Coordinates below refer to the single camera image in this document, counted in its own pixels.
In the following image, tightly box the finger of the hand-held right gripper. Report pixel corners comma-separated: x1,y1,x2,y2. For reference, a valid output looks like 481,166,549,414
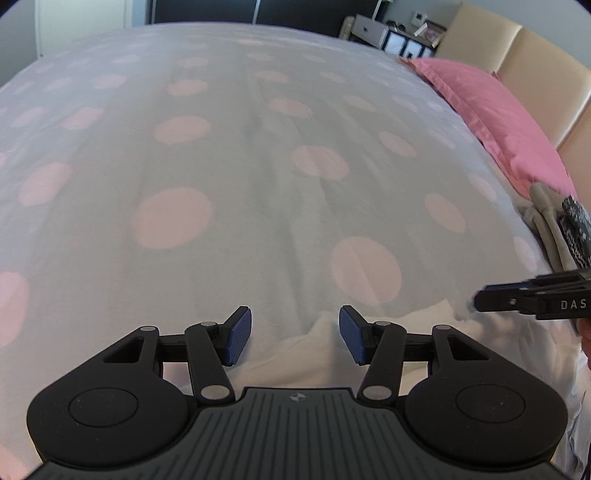
482,270,591,292
474,288,544,316

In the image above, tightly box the dark sliding wardrobe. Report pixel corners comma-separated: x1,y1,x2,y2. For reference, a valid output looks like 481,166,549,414
150,0,385,27

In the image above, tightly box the dark patterned cloth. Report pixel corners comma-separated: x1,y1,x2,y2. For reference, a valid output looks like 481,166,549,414
558,196,591,267

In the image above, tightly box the beige padded headboard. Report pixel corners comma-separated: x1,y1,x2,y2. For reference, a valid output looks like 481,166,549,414
436,0,591,197

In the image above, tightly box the grey pink-dotted blanket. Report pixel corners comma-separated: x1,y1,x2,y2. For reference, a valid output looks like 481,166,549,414
0,22,555,480

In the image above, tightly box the pink pillow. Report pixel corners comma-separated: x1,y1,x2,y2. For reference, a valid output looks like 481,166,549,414
401,57,577,198

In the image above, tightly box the white door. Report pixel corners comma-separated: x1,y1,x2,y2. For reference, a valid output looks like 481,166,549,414
36,0,136,58

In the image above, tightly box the white storage box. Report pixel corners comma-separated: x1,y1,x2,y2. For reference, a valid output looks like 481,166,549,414
348,14,389,48

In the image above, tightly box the cream white garment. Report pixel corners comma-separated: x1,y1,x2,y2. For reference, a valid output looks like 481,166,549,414
178,295,591,480

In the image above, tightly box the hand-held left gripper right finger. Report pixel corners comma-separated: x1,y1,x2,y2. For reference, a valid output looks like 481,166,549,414
339,305,491,403

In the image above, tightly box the person's right hand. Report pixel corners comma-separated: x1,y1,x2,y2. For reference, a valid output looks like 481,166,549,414
575,318,591,370

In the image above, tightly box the folded beige garment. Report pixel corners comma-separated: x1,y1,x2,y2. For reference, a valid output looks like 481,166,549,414
517,182,581,273

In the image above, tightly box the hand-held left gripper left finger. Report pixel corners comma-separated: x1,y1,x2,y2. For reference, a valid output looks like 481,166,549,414
99,306,253,403

